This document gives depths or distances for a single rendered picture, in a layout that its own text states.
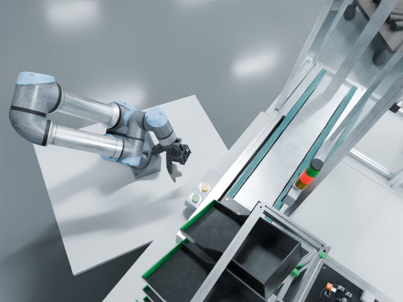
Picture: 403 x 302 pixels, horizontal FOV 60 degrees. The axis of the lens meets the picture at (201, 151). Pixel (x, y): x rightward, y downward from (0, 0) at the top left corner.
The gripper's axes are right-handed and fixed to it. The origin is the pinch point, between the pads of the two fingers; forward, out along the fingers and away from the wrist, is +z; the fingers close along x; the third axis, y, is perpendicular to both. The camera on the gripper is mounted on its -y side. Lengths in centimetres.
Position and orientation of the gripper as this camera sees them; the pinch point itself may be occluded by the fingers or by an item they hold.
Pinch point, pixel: (180, 169)
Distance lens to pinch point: 157.6
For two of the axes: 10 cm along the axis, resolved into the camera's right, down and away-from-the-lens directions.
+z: 3.0, 6.4, 7.1
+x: 3.6, -7.6, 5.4
